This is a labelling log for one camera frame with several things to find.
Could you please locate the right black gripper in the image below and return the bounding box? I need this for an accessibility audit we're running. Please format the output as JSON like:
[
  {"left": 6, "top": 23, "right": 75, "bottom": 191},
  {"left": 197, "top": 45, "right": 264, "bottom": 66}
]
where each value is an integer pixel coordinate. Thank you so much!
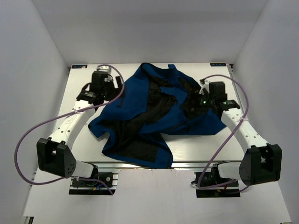
[{"left": 178, "top": 90, "right": 214, "bottom": 115}]

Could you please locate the blue jacket with black lining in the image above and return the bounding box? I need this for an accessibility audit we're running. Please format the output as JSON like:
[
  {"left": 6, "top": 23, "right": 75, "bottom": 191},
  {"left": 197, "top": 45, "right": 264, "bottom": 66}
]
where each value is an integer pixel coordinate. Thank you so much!
[{"left": 87, "top": 62, "right": 227, "bottom": 169}]

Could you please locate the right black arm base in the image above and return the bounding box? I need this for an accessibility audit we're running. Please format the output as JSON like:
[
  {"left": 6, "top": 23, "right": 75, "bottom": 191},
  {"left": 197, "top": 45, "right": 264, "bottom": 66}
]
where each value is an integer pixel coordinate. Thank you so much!
[{"left": 191, "top": 164, "right": 241, "bottom": 198}]

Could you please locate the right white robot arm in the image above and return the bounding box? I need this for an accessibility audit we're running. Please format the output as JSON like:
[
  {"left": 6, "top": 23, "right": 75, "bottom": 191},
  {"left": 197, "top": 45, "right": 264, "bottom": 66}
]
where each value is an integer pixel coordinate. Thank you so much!
[{"left": 189, "top": 79, "right": 282, "bottom": 189}]

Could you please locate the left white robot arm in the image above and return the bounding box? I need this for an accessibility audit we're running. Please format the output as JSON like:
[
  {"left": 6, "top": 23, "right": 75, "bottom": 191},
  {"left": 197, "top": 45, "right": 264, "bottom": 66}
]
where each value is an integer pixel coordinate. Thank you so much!
[{"left": 36, "top": 64, "right": 124, "bottom": 186}]

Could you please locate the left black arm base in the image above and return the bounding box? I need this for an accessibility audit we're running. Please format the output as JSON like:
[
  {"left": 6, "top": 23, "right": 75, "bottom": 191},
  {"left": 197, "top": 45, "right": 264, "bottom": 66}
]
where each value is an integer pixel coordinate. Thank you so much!
[{"left": 69, "top": 163, "right": 121, "bottom": 196}]

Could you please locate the right blue table label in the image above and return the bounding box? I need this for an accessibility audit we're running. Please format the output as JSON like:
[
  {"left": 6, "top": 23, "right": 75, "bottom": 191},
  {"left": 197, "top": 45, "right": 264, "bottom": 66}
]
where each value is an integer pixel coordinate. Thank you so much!
[{"left": 210, "top": 63, "right": 227, "bottom": 67}]

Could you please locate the blue table label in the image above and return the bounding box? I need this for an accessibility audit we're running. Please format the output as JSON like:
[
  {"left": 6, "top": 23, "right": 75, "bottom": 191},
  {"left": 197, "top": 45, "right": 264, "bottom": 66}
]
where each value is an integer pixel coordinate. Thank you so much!
[
  {"left": 210, "top": 63, "right": 227, "bottom": 67},
  {"left": 71, "top": 64, "right": 87, "bottom": 69}
]

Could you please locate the left blue table label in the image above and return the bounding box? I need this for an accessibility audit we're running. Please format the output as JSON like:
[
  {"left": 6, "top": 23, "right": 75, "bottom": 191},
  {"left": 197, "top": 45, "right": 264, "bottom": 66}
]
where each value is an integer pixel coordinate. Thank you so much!
[{"left": 71, "top": 64, "right": 87, "bottom": 69}]

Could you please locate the white front panel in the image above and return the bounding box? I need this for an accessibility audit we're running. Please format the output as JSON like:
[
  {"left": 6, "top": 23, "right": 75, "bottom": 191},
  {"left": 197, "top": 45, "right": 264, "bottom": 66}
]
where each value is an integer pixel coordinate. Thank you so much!
[{"left": 24, "top": 169, "right": 290, "bottom": 224}]

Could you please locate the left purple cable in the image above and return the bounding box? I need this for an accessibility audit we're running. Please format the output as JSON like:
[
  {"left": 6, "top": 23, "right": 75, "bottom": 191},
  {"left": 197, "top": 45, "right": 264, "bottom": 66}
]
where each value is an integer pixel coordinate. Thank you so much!
[{"left": 14, "top": 64, "right": 126, "bottom": 196}]

